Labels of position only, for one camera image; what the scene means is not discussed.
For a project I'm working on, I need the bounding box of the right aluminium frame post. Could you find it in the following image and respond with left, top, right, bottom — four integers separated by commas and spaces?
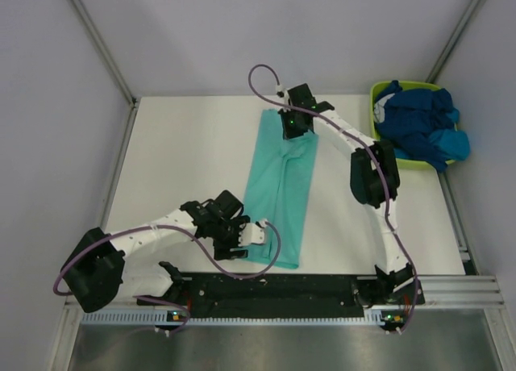
426, 0, 487, 84

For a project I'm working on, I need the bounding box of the teal t shirt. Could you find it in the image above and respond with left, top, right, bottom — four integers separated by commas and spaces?
243, 110, 318, 269

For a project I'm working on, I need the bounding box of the grey slotted cable duct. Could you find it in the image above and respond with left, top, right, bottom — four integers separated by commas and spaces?
81, 309, 385, 327

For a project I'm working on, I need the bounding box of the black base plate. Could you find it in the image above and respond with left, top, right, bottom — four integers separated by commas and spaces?
160, 273, 424, 319

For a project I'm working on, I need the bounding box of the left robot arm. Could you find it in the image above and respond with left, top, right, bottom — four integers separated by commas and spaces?
62, 190, 264, 313

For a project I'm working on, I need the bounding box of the dark blue t shirt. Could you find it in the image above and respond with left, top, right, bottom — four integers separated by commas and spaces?
377, 79, 456, 173

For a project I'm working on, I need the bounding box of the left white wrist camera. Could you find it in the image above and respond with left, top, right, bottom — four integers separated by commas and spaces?
239, 219, 267, 247

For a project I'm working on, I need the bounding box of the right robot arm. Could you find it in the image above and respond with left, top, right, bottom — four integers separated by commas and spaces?
276, 84, 414, 303

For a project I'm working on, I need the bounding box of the aluminium frame post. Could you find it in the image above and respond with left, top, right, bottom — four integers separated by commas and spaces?
426, 0, 487, 84
67, 0, 137, 106

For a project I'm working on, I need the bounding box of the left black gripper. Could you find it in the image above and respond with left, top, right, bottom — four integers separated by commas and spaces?
212, 215, 250, 260

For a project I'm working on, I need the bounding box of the light blue t shirt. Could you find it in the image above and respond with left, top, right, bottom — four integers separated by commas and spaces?
375, 107, 470, 172

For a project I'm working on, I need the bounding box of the left aluminium frame post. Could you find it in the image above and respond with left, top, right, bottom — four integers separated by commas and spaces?
67, 0, 137, 106

